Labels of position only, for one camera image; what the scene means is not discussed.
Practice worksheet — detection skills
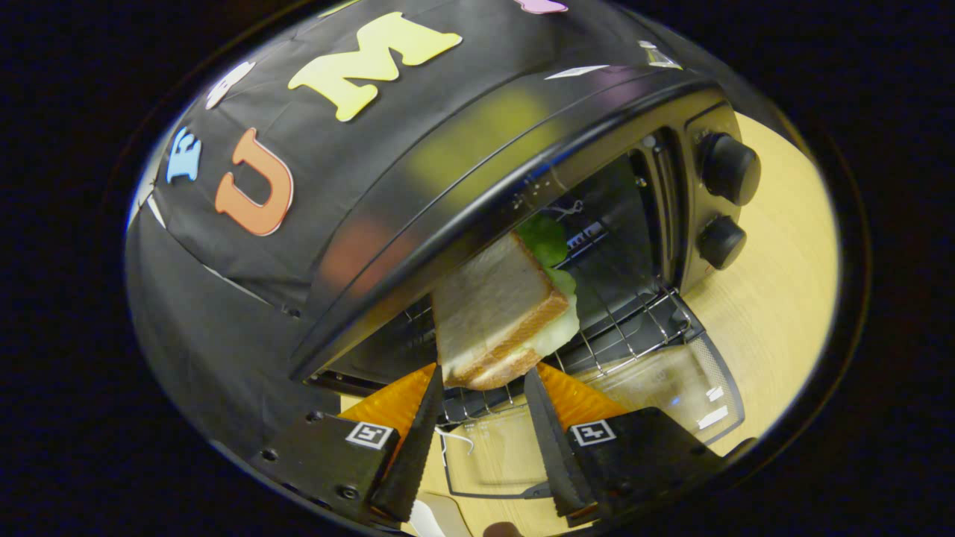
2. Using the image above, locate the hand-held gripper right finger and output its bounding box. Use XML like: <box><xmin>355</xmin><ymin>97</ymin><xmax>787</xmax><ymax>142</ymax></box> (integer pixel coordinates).
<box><xmin>524</xmin><ymin>362</ymin><xmax>758</xmax><ymax>527</ymax></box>

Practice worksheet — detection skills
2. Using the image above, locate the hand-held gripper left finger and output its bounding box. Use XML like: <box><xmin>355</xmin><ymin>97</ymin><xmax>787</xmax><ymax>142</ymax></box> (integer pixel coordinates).
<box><xmin>250</xmin><ymin>363</ymin><xmax>446</xmax><ymax>524</ymax></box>

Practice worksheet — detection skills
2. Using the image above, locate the toast sandwich with lettuce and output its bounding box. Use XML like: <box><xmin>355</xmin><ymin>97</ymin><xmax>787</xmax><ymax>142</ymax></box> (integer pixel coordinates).
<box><xmin>431</xmin><ymin>215</ymin><xmax>581</xmax><ymax>392</ymax></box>

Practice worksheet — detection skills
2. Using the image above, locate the black toaster oven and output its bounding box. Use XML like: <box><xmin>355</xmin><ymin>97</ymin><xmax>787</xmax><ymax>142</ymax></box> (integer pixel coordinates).
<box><xmin>289</xmin><ymin>63</ymin><xmax>763</xmax><ymax>500</ymax></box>

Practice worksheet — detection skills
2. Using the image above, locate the small white tray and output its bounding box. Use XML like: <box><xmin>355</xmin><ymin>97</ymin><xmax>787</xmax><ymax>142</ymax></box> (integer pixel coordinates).
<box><xmin>409</xmin><ymin>492</ymin><xmax>472</xmax><ymax>537</ymax></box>

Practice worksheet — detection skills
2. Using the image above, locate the white string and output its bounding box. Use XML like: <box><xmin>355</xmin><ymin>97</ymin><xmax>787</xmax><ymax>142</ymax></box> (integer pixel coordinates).
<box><xmin>435</xmin><ymin>424</ymin><xmax>476</xmax><ymax>457</ymax></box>

